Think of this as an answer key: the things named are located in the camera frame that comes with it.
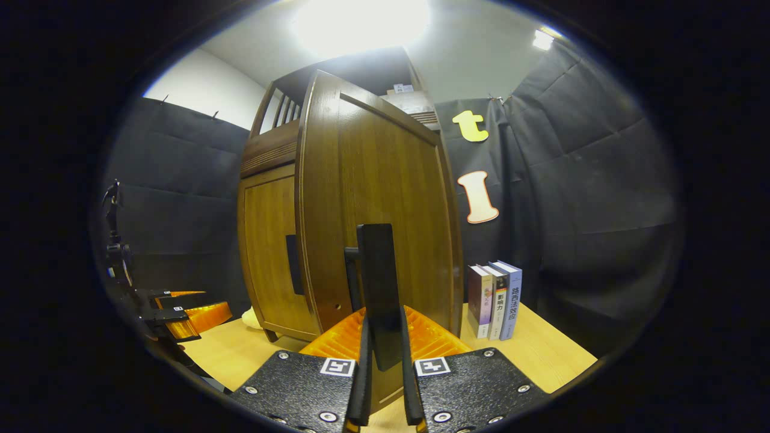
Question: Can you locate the wooden double-door shoe cabinet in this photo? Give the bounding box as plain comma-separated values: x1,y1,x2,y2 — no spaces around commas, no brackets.
238,47,446,343

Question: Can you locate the purple book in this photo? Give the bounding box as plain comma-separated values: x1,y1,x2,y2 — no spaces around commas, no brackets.
468,265,494,339

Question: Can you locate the light blue book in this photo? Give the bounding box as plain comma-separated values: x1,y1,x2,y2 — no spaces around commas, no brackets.
490,260,523,341

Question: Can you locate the small ceiling light panel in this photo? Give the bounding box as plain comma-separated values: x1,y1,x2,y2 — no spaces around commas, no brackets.
532,27,563,52

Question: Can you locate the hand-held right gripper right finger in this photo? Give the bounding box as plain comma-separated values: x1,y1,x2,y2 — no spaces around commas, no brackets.
400,306,551,433

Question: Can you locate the wooden shoe cabinet door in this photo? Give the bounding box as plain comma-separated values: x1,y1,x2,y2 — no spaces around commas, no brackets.
298,69,465,416
238,162,319,342

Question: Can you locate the large ceiling light panel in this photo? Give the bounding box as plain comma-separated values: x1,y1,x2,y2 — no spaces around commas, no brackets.
295,0,431,58

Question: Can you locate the black backdrop cloth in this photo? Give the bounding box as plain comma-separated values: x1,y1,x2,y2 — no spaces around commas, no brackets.
102,42,683,361

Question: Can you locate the white book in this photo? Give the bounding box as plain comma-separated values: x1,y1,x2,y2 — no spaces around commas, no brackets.
484,265,509,341

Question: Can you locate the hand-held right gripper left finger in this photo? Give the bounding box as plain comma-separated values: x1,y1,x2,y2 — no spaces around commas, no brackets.
232,307,374,433

